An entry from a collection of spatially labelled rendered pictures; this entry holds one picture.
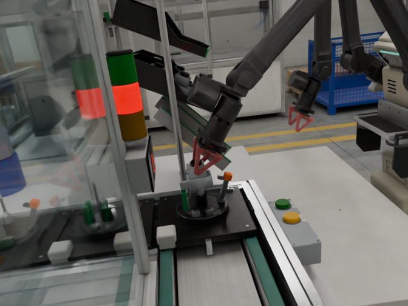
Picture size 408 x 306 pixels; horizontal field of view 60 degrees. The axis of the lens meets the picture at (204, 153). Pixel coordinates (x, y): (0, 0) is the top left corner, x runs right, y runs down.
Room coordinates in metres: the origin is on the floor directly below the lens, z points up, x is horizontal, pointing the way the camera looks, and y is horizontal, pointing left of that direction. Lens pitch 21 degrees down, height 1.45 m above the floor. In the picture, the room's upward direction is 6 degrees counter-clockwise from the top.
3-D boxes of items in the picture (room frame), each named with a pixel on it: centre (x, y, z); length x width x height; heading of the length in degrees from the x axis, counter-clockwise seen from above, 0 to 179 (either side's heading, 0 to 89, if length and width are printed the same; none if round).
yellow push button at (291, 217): (0.75, -0.20, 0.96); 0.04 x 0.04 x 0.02
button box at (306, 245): (0.75, -0.20, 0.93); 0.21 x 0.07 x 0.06; 4
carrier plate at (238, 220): (0.82, 0.02, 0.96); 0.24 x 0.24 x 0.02; 4
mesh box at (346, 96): (5.16, -2.41, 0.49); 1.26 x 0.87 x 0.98; 93
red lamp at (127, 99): (0.63, 0.13, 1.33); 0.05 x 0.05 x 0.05
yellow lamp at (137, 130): (0.63, 0.13, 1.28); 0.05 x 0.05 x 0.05
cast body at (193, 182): (0.82, 0.03, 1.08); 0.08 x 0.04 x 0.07; 95
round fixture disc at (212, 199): (0.82, 0.02, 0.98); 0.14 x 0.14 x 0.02
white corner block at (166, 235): (0.72, 0.11, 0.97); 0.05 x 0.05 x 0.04; 4
